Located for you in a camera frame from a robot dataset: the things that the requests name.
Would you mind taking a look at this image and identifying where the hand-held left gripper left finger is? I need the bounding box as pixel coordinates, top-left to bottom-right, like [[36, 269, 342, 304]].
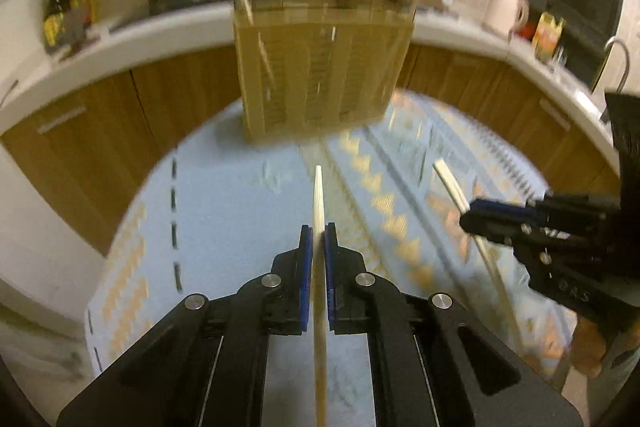
[[56, 224, 315, 427]]

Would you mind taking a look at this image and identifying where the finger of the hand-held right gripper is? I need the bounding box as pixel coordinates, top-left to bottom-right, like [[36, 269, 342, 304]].
[[469, 199, 551, 224], [459, 212, 533, 250]]

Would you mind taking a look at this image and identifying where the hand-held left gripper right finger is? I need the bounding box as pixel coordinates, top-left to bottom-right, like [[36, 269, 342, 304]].
[[322, 222, 583, 427]]

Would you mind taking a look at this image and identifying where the light wooden chopstick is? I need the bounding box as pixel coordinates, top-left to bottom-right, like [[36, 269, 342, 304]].
[[226, 0, 277, 88], [311, 165, 331, 427], [433, 159, 524, 354]]

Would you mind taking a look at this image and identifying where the beige plastic utensil basket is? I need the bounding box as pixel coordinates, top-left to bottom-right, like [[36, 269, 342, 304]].
[[232, 0, 416, 144]]

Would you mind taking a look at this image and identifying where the person's right hand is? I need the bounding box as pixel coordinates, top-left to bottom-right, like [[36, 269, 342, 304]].
[[569, 316, 617, 379]]

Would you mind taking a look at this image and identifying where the blue patterned mat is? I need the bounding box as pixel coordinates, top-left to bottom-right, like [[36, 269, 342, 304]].
[[86, 88, 597, 427]]

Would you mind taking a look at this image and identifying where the yellow oil bottle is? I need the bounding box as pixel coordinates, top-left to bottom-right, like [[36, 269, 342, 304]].
[[531, 11, 567, 60]]

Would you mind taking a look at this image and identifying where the chrome faucet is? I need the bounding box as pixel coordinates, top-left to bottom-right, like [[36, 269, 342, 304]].
[[590, 38, 633, 96]]

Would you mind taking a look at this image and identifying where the white electric kettle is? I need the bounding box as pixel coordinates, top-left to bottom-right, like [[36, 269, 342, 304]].
[[482, 0, 530, 40]]

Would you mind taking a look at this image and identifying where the wooden kitchen cabinet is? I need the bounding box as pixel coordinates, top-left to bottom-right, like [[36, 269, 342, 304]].
[[0, 43, 623, 258]]

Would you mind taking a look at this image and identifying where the white kitchen countertop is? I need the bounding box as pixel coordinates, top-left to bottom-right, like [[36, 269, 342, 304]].
[[0, 0, 622, 138]]

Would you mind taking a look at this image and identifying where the white appliance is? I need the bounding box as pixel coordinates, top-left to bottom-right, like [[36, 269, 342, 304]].
[[0, 0, 107, 335]]

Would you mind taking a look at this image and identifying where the dark spoon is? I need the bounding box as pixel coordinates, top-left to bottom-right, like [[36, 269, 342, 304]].
[[0, 79, 19, 108]]

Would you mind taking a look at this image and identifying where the dark soy sauce bottle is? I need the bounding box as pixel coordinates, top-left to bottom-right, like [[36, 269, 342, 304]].
[[42, 0, 68, 54]]

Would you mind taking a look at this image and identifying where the silver cabinet handle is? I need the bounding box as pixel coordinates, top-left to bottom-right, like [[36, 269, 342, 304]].
[[538, 99, 572, 131], [38, 106, 88, 134]]

